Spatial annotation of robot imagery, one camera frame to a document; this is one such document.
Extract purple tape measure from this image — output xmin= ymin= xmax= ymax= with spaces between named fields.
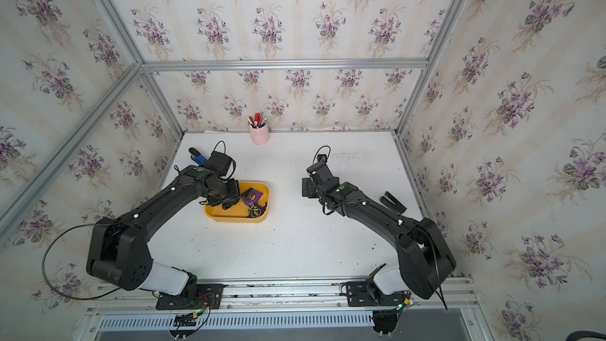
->
xmin=241 ymin=188 xmax=263 ymax=207

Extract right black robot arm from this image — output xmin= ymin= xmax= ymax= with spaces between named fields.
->
xmin=306 ymin=162 xmax=457 ymax=299

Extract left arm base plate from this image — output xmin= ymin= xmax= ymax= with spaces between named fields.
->
xmin=156 ymin=284 xmax=225 ymax=311

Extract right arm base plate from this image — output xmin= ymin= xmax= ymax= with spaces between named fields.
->
xmin=340 ymin=281 xmax=412 ymax=307

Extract yellow plastic storage box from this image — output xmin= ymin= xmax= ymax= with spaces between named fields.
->
xmin=205 ymin=182 xmax=270 ymax=224

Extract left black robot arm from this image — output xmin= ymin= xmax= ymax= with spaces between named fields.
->
xmin=86 ymin=165 xmax=240 ymax=296

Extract black stapler on table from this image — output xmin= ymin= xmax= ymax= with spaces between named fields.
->
xmin=380 ymin=191 xmax=407 ymax=215

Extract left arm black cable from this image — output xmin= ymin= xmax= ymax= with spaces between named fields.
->
xmin=41 ymin=223 xmax=122 ymax=302

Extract red pens in cup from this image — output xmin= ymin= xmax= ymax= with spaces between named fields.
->
xmin=248 ymin=112 xmax=267 ymax=129

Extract pink pen holder cup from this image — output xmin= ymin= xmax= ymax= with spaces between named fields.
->
xmin=249 ymin=124 xmax=270 ymax=145

